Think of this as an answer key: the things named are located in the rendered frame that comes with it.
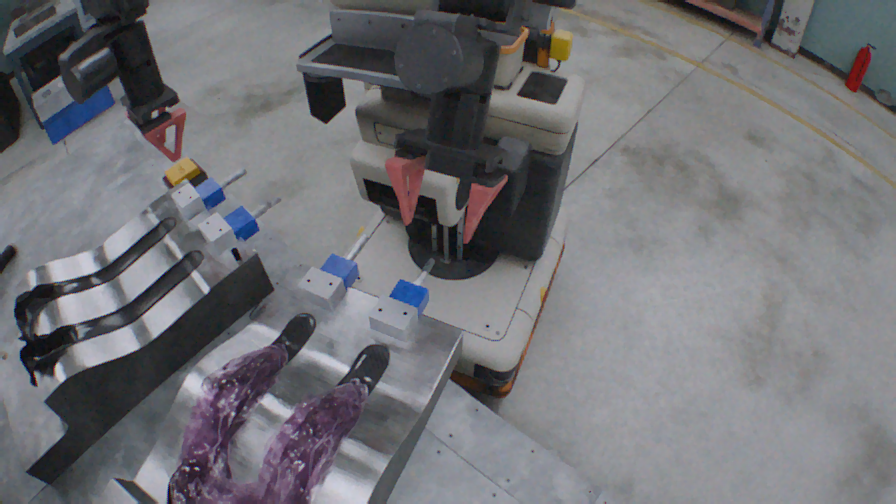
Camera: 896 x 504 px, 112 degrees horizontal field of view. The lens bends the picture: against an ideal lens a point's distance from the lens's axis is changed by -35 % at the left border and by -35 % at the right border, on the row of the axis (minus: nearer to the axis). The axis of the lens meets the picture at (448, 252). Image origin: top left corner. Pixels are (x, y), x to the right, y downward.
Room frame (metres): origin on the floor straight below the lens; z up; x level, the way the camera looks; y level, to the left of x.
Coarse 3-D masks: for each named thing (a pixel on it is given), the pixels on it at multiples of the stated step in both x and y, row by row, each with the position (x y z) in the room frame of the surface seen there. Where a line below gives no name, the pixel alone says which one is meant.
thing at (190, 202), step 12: (228, 180) 0.55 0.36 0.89; (180, 192) 0.50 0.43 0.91; (192, 192) 0.49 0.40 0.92; (204, 192) 0.51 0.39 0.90; (216, 192) 0.51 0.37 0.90; (180, 204) 0.47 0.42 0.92; (192, 204) 0.47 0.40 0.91; (204, 204) 0.49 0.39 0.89; (216, 204) 0.50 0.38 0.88; (192, 216) 0.47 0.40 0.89
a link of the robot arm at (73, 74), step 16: (128, 0) 0.47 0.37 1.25; (144, 0) 0.49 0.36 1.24; (128, 16) 0.47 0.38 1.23; (96, 32) 0.45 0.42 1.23; (80, 48) 0.42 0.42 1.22; (96, 48) 0.44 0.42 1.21; (64, 64) 0.40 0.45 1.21; (80, 64) 0.41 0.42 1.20; (96, 64) 0.42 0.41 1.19; (112, 64) 0.44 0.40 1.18; (64, 80) 0.41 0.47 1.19; (80, 80) 0.40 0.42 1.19; (96, 80) 0.42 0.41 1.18; (112, 80) 0.45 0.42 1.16; (80, 96) 0.40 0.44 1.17
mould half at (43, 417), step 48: (192, 240) 0.42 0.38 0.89; (240, 240) 0.42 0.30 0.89; (96, 288) 0.32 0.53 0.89; (144, 288) 0.33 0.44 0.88; (192, 288) 0.33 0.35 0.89; (240, 288) 0.36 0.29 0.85; (144, 336) 0.25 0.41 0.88; (192, 336) 0.28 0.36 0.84; (0, 384) 0.14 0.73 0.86; (48, 384) 0.14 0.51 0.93; (96, 384) 0.17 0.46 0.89; (144, 384) 0.20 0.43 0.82; (48, 432) 0.09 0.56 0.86; (96, 432) 0.12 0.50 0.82; (48, 480) 0.02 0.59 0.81
